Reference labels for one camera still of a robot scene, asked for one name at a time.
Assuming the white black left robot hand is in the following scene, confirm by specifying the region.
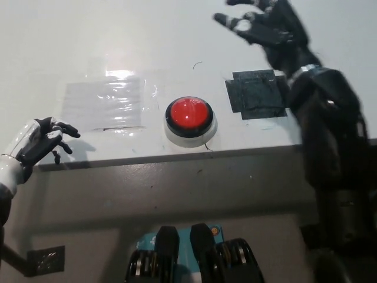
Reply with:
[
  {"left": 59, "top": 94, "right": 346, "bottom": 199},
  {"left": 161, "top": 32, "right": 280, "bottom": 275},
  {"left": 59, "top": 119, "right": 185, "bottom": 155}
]
[{"left": 0, "top": 117, "right": 81, "bottom": 197}]

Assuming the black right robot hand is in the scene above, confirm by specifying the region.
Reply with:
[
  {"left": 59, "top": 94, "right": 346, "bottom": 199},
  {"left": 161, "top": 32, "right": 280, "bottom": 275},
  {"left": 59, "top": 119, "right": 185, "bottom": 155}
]
[{"left": 213, "top": 0, "right": 322, "bottom": 80}]

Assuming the red dome push button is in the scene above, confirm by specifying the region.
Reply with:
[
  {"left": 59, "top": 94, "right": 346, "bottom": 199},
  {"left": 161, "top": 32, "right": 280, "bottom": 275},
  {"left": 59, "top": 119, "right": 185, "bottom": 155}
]
[{"left": 163, "top": 96, "right": 218, "bottom": 148}]

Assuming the black tape square patch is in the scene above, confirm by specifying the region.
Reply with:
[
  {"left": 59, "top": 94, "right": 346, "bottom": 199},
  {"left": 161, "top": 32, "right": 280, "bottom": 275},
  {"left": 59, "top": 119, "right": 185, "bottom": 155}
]
[{"left": 225, "top": 70, "right": 291, "bottom": 120}]

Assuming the clear tape patch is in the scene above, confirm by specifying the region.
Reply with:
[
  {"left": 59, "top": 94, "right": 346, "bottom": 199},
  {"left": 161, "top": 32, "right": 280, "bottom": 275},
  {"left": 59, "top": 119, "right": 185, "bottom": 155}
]
[{"left": 60, "top": 70, "right": 160, "bottom": 133}]

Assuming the black table leg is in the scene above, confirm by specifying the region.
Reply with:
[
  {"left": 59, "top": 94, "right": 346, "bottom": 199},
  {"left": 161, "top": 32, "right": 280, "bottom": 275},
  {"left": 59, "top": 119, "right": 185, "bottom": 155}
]
[{"left": 0, "top": 243, "right": 30, "bottom": 277}]

